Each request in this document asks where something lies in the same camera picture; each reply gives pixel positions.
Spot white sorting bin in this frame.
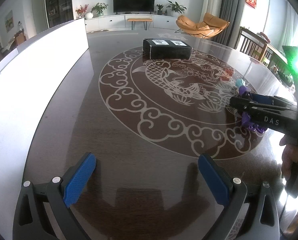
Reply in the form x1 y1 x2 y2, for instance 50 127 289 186
0 19 89 239

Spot dark wooden chair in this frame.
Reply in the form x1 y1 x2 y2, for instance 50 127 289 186
236 27 270 67

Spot green potted plant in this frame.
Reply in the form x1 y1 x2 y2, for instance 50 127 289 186
91 2 108 16
167 0 187 17

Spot green potted plant right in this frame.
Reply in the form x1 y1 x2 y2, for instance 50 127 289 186
167 0 187 17

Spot person's right hand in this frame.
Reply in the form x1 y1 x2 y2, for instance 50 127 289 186
279 135 298 180

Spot flat screen television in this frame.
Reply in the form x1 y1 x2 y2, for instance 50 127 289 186
113 0 155 13

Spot green potted plant left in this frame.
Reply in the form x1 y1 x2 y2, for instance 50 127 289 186
91 2 108 16

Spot white tv cabinet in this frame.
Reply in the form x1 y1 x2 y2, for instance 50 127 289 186
85 14 179 33

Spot wooden bench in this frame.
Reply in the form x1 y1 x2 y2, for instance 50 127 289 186
127 18 153 30

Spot purple toy figure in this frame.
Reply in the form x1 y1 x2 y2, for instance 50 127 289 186
241 112 267 134

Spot dark display cabinet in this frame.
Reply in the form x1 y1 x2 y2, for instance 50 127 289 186
45 0 73 28

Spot framed wall painting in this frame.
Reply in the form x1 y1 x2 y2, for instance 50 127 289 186
5 10 14 33

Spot grey curtain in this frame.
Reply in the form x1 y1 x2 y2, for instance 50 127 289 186
215 0 244 48

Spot black rectangular box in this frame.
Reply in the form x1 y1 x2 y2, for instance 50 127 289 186
142 38 192 60

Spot red flower vase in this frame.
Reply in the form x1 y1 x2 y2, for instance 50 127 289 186
76 4 93 20

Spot orange lounge chair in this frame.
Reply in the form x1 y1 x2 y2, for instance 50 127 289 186
176 12 230 39

